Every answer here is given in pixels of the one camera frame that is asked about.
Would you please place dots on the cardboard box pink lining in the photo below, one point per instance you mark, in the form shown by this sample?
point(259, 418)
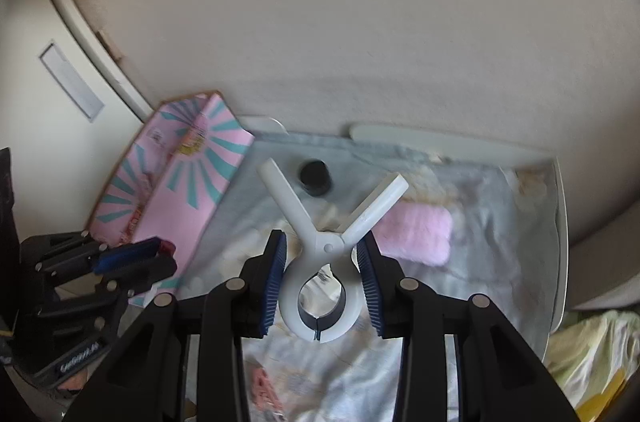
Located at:
point(171, 180)

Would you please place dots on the large white plastic clip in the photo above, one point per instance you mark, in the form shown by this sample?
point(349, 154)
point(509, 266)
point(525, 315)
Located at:
point(326, 248)

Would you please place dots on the floral light blue cloth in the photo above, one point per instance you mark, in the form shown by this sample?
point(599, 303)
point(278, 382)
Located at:
point(351, 379)

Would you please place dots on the yellow green blanket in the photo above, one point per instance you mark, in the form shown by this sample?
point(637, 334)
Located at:
point(593, 359)

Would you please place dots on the grey recessed door handle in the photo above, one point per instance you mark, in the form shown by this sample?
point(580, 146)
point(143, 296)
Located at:
point(71, 82)

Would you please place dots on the door hinge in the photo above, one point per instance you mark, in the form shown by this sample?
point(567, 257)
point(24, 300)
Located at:
point(109, 46)

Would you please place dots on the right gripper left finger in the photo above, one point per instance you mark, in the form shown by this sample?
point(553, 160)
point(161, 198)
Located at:
point(143, 376)

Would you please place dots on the black cosmetic jar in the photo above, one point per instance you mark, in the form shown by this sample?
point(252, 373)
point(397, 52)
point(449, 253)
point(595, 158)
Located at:
point(314, 177)

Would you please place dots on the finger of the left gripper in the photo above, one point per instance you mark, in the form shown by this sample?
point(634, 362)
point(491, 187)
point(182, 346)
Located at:
point(120, 257)
point(138, 277)

